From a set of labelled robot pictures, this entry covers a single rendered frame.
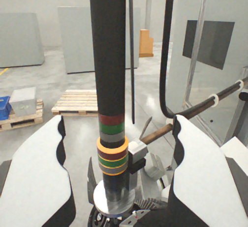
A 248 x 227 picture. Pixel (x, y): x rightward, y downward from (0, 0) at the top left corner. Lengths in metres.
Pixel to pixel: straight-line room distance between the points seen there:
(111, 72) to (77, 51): 5.68
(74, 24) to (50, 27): 6.81
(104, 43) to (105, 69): 0.03
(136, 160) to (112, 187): 0.05
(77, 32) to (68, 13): 0.60
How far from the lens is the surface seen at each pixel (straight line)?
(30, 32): 7.47
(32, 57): 7.61
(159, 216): 0.48
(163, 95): 0.26
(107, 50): 0.16
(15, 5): 12.80
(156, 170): 0.80
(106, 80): 0.17
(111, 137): 0.21
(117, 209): 0.30
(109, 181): 0.26
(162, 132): 0.30
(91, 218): 0.62
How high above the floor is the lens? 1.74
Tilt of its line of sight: 27 degrees down
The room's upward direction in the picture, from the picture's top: straight up
